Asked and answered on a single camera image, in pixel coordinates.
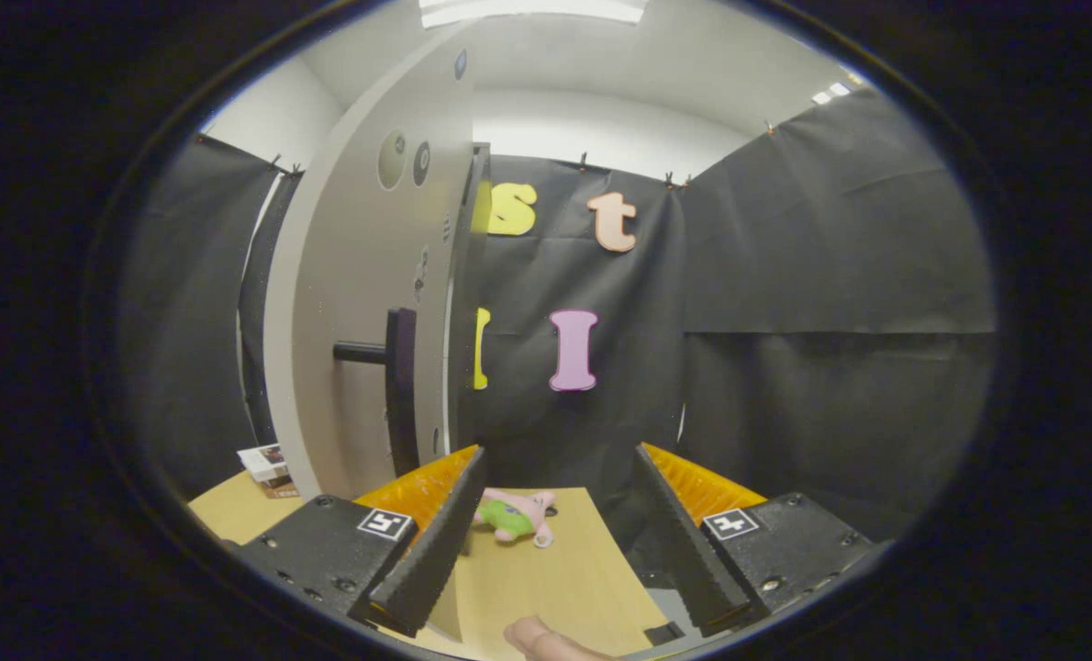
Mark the pink and green plush toy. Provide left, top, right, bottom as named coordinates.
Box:
left=473, top=488, right=558, bottom=549

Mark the grey shoe cabinet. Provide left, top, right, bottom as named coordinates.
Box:
left=445, top=142, right=492, bottom=460

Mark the light grey shoe cabinet door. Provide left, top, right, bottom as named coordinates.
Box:
left=263, top=28, right=478, bottom=501

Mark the black backdrop cloth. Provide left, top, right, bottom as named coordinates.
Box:
left=119, top=87, right=997, bottom=543

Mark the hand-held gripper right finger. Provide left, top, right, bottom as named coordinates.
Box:
left=633, top=443, right=877, bottom=637

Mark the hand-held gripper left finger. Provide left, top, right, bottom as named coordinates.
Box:
left=234, top=445, right=489, bottom=638

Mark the black door handle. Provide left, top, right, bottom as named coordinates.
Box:
left=333, top=308, right=418, bottom=478

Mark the large ceiling light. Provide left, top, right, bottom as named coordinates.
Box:
left=418, top=0, right=648, bottom=28

